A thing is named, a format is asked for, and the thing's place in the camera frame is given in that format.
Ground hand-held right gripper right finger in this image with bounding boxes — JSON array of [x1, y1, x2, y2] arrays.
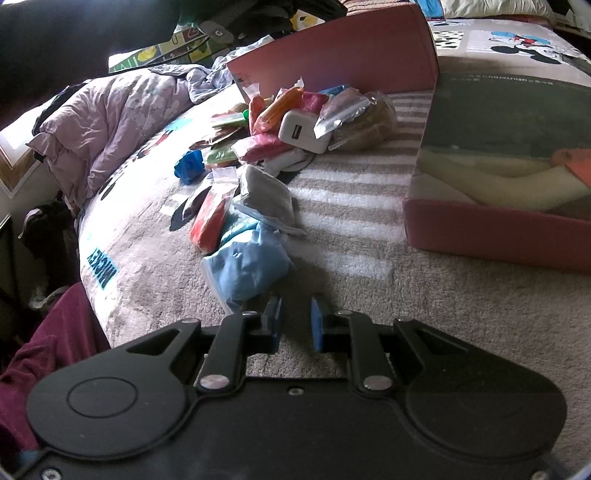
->
[[309, 295, 463, 396]]

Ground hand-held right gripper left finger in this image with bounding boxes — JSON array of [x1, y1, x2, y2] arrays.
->
[[121, 295, 284, 394]]

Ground blue clay bag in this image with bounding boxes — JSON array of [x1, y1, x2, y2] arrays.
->
[[201, 220, 296, 313]]

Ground pink box lid with photo print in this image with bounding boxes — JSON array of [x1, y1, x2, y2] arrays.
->
[[402, 69, 591, 275]]

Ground pink cardboard box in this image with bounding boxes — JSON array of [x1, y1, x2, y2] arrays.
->
[[226, 4, 440, 103]]

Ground red clay bag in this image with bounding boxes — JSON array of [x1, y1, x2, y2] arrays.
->
[[189, 189, 237, 254]]

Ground grey clay bag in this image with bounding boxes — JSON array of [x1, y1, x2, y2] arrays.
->
[[235, 165, 307, 237]]

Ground green clay bag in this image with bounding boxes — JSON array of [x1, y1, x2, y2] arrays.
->
[[205, 142, 242, 168]]

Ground pink clay bag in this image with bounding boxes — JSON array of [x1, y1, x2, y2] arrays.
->
[[231, 133, 288, 163]]

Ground blue plastic toy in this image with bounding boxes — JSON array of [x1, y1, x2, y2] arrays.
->
[[174, 150, 205, 185]]

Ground white power adapter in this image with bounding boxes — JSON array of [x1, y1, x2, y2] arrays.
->
[[278, 109, 334, 154]]

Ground brown clay bag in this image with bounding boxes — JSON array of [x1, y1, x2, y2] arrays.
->
[[329, 91, 399, 151]]

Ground silver foil packet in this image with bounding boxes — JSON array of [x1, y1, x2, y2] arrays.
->
[[314, 88, 371, 139]]

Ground orange clay bag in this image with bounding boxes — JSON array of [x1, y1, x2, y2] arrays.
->
[[251, 78, 307, 136]]

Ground person's maroon clothing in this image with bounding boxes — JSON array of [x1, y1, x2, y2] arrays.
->
[[0, 281, 112, 455]]

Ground dark cloth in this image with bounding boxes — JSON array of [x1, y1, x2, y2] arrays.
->
[[18, 198, 80, 278]]

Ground purple quilt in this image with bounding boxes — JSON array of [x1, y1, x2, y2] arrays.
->
[[27, 65, 218, 214]]

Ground pale crumpled clothes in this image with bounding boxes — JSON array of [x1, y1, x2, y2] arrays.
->
[[150, 37, 278, 104]]

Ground folded pink striped blankets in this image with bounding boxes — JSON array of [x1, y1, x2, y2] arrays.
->
[[345, 0, 422, 16]]

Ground white pillow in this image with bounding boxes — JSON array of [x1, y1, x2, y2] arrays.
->
[[438, 0, 557, 20]]

